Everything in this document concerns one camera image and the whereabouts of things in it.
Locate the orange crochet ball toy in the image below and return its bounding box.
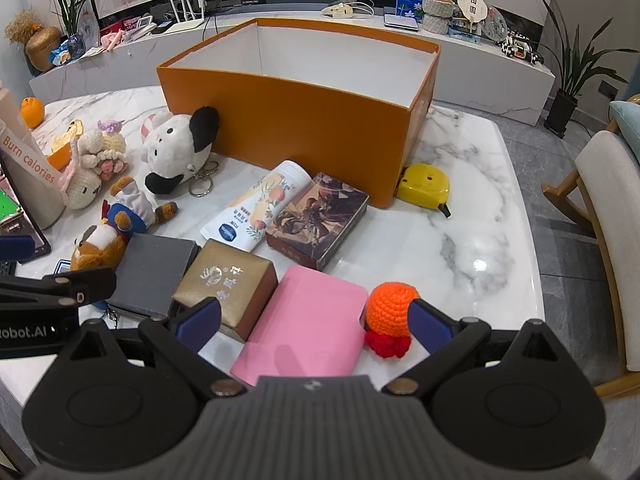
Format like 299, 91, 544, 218
364, 282, 420, 359

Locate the gold brown gift box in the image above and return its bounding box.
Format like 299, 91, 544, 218
172, 240, 278, 342

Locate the dark grey box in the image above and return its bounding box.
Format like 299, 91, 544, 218
107, 234, 200, 318

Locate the sailor bear plush toy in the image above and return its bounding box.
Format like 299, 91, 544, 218
70, 177, 178, 271

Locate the pink notebook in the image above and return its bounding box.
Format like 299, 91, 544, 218
231, 266, 368, 386

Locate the white pink crochet bunny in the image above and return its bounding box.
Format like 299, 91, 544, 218
58, 136, 102, 210

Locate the yellow tape measure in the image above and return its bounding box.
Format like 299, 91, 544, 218
395, 164, 451, 218

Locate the illustrated dark card box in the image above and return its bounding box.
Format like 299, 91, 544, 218
266, 172, 369, 271

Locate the dark tablet device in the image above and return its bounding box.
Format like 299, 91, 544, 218
1, 160, 51, 263

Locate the white burn calories box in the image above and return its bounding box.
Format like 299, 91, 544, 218
0, 86, 65, 230

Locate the cream crochet sheep doll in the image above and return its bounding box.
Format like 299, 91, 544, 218
78, 120, 128, 181

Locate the whole orange fruit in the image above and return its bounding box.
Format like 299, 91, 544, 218
20, 96, 46, 129

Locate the wooden chair white cushion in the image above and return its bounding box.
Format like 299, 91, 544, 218
541, 129, 640, 401

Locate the large orange storage box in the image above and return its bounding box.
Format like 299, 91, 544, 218
156, 18, 440, 208

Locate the white marble tv console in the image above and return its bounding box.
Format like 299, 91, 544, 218
29, 11, 555, 126

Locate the gold round vase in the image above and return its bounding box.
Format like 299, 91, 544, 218
25, 26, 61, 73

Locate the light blue cushion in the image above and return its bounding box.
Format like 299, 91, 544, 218
610, 101, 640, 162

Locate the black white toy car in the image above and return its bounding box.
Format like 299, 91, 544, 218
501, 30, 544, 65

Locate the potted green plant right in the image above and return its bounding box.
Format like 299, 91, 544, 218
539, 0, 639, 139

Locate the potted green plant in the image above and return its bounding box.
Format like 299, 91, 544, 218
56, 0, 88, 60
539, 0, 639, 139

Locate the white wifi router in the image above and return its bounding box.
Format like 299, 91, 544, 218
166, 0, 206, 34

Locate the potted green plant left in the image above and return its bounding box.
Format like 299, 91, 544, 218
56, 0, 88, 60

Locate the round white paper fan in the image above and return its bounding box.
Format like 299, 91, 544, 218
457, 0, 488, 24

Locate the white power strip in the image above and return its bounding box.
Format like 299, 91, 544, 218
321, 2, 354, 18

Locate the metal key ring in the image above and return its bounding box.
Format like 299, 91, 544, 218
188, 159, 222, 198

